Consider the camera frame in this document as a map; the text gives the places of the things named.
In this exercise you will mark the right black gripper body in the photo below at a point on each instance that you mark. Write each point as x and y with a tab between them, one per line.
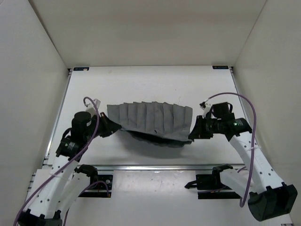
212	126

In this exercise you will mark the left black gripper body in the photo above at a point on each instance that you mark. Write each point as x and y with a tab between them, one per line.
91	129

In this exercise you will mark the grey pleated skirt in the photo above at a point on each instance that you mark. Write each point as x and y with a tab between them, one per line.
161	124

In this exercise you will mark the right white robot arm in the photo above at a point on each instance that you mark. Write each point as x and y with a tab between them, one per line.
267	195

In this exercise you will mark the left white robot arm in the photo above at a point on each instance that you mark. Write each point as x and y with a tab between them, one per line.
67	180

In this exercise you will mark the right blue corner label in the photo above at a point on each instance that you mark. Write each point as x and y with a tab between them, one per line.
220	67

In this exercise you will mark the blue corner label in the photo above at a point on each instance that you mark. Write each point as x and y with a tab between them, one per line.
80	68
220	67

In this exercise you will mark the left blue corner label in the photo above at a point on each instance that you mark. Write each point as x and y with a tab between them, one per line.
80	68

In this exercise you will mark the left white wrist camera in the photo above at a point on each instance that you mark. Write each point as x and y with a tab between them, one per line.
90	108

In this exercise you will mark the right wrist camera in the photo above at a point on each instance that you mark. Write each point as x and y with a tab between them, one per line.
207	109

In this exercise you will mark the aluminium front rail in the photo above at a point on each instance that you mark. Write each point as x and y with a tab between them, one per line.
154	167

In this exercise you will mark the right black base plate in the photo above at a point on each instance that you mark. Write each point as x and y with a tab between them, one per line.
208	188

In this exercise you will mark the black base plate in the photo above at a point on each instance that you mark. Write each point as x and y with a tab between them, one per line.
208	188
100	187

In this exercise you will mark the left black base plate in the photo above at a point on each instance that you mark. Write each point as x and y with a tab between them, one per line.
100	187

